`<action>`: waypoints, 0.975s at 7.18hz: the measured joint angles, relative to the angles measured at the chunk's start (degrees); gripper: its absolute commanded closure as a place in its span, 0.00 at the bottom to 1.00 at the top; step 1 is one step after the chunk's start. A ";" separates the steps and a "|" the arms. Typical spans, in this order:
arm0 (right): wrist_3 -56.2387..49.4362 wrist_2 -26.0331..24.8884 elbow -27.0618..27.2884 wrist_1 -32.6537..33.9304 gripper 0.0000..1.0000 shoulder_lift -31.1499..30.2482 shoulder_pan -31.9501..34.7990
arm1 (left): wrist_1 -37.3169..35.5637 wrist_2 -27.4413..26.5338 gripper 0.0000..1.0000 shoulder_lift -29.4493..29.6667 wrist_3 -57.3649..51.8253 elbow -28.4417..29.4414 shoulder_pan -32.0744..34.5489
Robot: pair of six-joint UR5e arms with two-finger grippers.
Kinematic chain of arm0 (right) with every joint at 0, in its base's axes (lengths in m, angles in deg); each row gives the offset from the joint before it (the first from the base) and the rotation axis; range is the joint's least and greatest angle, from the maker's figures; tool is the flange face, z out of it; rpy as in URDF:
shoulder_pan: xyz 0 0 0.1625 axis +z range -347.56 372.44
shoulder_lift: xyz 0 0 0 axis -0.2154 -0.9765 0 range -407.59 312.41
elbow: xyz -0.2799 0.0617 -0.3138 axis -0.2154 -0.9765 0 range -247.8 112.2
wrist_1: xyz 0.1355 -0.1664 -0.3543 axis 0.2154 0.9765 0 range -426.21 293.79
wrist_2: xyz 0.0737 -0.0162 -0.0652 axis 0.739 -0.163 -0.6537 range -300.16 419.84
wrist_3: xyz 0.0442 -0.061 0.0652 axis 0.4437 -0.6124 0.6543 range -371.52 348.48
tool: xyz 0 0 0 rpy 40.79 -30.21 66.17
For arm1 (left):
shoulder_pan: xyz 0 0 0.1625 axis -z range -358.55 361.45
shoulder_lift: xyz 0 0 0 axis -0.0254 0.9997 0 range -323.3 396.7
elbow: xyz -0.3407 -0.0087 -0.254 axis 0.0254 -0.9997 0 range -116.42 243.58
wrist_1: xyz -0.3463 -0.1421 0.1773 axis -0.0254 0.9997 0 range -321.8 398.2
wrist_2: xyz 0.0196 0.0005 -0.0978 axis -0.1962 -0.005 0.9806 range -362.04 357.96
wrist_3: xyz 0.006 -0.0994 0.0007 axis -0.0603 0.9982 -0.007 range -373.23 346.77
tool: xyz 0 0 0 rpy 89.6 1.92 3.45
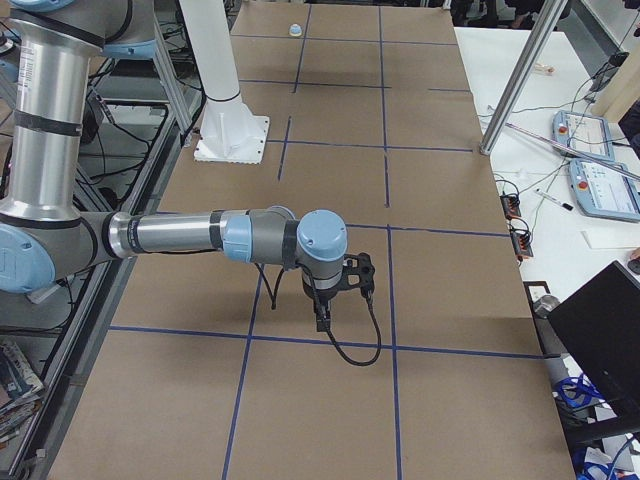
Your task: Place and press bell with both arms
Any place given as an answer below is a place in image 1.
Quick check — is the black laptop monitor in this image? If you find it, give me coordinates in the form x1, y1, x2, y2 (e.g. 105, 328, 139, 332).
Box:
548, 261, 639, 410

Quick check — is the black looping wrist cable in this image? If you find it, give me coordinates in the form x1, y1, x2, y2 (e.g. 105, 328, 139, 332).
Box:
327, 289, 383, 368

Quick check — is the white camera pedestal column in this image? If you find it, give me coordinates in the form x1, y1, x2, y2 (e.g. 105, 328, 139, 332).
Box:
180, 0, 270, 164

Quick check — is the teach pendant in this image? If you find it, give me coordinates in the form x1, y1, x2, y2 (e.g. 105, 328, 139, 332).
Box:
569, 158, 639, 223
552, 110, 615, 162

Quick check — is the lower teach pendant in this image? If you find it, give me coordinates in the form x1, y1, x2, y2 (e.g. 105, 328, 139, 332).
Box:
569, 158, 639, 223

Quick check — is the long metal grabber stick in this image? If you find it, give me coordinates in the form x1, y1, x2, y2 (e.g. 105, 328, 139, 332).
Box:
505, 122, 640, 182

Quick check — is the upper teach pendant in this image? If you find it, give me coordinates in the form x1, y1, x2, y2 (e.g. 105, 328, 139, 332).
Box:
552, 110, 615, 162

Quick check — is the aluminium frame post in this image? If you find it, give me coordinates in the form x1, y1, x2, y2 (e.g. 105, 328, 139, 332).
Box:
479, 0, 567, 156

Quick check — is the black marker pen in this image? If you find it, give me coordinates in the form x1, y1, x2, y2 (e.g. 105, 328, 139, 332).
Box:
535, 189, 574, 211

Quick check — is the stack of books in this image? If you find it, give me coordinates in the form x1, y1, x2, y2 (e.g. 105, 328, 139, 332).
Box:
1, 338, 45, 448

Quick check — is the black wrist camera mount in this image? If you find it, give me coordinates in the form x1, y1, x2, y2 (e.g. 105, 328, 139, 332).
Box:
340, 252, 375, 298

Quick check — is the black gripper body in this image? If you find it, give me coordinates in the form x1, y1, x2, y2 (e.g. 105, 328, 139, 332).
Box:
302, 273, 340, 305

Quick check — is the blue white call bell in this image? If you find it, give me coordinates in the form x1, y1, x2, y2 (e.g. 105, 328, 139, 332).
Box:
289, 24, 303, 38

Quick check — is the orange black connector block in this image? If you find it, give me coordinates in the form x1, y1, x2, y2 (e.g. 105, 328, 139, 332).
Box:
500, 194, 521, 220

